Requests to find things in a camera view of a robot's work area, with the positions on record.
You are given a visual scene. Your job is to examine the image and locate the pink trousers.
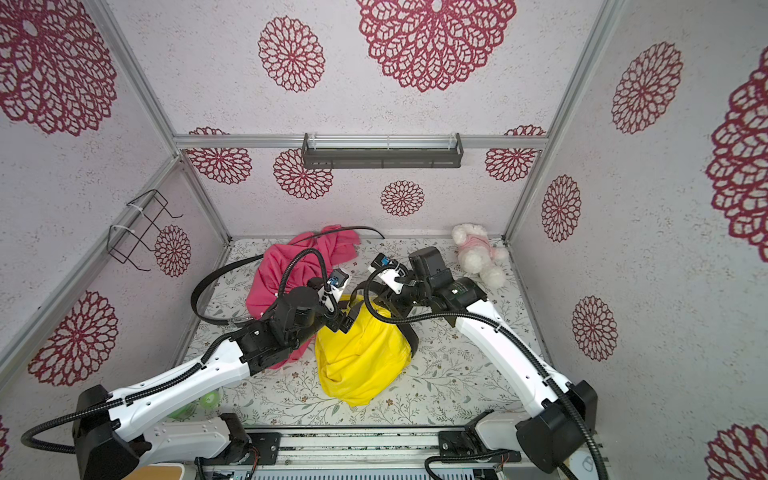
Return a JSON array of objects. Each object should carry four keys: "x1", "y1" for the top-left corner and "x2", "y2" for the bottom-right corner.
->
[{"x1": 245, "y1": 225, "x2": 361, "y2": 370}]

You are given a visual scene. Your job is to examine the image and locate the yellow garment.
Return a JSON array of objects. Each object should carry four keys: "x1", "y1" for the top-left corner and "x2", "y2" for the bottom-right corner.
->
[{"x1": 315, "y1": 301, "x2": 415, "y2": 407}]

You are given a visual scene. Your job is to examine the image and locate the black leather belt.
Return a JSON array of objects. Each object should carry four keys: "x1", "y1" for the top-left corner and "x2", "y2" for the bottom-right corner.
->
[{"x1": 190, "y1": 225, "x2": 386, "y2": 326}]

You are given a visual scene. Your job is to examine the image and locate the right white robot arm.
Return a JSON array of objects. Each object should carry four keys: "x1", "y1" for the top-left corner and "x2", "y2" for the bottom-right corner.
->
[{"x1": 367, "y1": 247, "x2": 609, "y2": 479}]

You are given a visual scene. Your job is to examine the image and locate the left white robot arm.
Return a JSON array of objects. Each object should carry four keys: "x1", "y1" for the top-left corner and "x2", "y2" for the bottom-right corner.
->
[{"x1": 73, "y1": 286, "x2": 350, "y2": 479}]

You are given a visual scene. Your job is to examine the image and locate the white pink plush toy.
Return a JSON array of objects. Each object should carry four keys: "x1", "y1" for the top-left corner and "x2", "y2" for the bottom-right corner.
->
[{"x1": 451, "y1": 223, "x2": 509, "y2": 290}]

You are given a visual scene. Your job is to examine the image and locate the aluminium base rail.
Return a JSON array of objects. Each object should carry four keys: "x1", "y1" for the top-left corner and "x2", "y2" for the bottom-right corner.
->
[{"x1": 202, "y1": 426, "x2": 536, "y2": 479}]

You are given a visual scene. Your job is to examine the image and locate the black wall shelf rail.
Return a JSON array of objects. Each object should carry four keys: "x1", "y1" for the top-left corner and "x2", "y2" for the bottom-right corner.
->
[{"x1": 300, "y1": 133, "x2": 464, "y2": 170}]

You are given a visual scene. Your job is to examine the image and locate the right black cable conduit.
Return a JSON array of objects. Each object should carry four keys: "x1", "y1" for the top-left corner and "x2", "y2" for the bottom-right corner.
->
[{"x1": 362, "y1": 266, "x2": 610, "y2": 480}]

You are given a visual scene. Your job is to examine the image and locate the black cable conduit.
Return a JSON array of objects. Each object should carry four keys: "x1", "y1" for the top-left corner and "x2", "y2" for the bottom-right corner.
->
[
  {"x1": 20, "y1": 248, "x2": 331, "y2": 454},
  {"x1": 362, "y1": 266, "x2": 610, "y2": 480}
]

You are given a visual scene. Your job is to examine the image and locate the black wire wall rack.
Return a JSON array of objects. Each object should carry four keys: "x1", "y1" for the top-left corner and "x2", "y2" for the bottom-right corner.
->
[{"x1": 105, "y1": 188, "x2": 189, "y2": 273}]

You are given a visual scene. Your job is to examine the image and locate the wooden board white frame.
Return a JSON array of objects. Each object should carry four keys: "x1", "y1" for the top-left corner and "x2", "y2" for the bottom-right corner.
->
[{"x1": 124, "y1": 465, "x2": 186, "y2": 480}]

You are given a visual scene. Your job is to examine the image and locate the left black cable conduit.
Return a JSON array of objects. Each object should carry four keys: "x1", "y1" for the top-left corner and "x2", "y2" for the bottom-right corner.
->
[{"x1": 20, "y1": 248, "x2": 331, "y2": 454}]

